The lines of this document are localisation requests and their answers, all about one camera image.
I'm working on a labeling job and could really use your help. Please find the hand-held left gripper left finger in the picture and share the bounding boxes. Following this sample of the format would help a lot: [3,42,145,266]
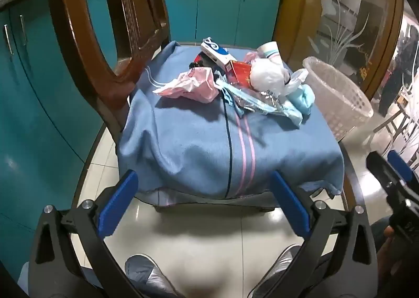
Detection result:
[29,170,145,298]

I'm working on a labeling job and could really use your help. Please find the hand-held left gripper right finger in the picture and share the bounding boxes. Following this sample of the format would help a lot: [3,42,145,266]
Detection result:
[270,170,382,298]

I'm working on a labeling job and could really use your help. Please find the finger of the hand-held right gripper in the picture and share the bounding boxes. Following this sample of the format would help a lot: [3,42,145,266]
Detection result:
[387,150,419,187]
[366,151,395,195]

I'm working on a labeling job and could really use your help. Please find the white plastic basket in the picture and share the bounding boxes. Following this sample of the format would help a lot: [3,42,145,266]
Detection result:
[302,56,374,141]

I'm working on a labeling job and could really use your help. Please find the light blue cloth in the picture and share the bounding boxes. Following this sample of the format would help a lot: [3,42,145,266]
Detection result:
[288,83,315,116]

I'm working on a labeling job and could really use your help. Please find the transparent blue wrapper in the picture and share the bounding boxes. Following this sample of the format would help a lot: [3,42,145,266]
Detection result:
[223,85,303,126]

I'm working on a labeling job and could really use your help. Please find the red box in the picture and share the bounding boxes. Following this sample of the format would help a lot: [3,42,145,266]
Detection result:
[226,60,254,86]

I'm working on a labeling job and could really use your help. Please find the striped paper cup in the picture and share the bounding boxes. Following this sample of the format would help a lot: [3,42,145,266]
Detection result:
[257,41,284,63]

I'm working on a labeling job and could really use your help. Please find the red and black wrapper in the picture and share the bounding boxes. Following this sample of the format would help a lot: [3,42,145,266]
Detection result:
[189,51,226,73]

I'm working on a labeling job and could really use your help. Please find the blue and white box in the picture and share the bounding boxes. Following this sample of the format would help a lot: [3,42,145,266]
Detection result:
[200,37,237,66]

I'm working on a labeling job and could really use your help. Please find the person's right hand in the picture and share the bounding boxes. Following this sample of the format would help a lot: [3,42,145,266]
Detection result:
[376,225,419,285]

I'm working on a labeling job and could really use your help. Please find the grey metal chair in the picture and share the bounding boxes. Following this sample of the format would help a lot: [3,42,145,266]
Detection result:
[373,101,419,167]

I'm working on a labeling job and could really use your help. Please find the person's right grey shoe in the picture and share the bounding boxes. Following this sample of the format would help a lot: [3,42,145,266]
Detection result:
[253,245,302,298]

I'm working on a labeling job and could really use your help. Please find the person's grey shoe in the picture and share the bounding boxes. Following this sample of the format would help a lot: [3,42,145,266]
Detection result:
[124,254,179,298]
[253,245,302,298]

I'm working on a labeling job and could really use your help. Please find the person's left grey shoe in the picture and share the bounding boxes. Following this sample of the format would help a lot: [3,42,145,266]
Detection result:
[124,254,179,298]

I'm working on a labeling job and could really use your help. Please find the blue striped blanket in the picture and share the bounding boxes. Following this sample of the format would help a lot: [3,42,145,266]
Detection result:
[117,41,344,201]

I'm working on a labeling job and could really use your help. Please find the teal kitchen cabinets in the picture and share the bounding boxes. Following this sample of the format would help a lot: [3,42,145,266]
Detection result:
[0,0,284,253]

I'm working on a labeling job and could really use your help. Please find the etched glass door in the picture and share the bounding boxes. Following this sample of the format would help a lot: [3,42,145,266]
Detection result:
[274,0,407,112]

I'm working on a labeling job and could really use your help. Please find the carved wooden chair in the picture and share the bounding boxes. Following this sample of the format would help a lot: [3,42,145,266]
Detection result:
[45,0,277,215]

